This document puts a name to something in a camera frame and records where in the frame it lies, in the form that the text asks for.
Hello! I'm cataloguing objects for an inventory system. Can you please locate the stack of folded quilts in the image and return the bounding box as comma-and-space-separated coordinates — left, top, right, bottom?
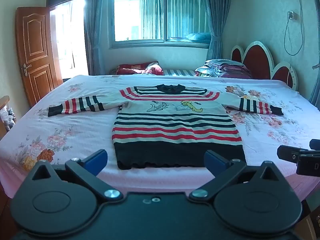
194, 59, 253, 79

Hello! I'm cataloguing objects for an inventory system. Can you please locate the brown wooden door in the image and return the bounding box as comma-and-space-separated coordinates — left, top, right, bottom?
15, 6, 63, 107

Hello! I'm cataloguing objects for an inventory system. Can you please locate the hanging thin cable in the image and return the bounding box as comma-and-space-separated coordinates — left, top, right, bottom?
284, 0, 304, 57

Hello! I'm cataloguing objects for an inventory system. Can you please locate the tied blue-grey curtain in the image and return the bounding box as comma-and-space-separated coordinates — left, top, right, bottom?
201, 0, 234, 61

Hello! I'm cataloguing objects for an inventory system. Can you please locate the striped knit sweater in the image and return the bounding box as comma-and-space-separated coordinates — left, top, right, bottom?
47, 84, 284, 170

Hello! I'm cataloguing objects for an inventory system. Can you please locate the grey-blue hanging cloth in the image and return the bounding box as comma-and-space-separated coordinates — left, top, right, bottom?
309, 64, 320, 105

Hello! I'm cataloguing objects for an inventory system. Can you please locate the red and white headboard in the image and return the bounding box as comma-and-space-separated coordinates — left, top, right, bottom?
230, 41, 298, 91

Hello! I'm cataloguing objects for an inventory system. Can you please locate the sliding glass window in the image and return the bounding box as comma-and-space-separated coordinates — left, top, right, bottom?
109, 0, 213, 50

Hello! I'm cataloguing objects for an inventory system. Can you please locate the wooden nightstand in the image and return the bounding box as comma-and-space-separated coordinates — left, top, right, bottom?
299, 197, 320, 240

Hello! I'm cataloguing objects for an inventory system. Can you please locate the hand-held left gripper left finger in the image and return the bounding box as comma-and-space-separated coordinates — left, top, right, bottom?
31, 149, 123, 202

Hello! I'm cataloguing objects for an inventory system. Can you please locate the floral pink bedsheet bed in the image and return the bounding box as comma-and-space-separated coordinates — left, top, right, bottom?
0, 74, 320, 202

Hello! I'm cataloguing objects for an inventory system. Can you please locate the wooden chair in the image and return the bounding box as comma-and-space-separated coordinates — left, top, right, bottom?
0, 95, 17, 140

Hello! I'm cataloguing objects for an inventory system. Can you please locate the dark red folded blanket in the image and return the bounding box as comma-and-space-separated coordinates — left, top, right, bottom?
115, 61, 165, 76

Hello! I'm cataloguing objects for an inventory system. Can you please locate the long blue-grey curtain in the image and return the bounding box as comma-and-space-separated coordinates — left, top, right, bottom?
82, 0, 112, 76

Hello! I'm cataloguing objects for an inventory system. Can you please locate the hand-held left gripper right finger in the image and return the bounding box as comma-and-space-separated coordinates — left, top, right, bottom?
189, 150, 282, 202

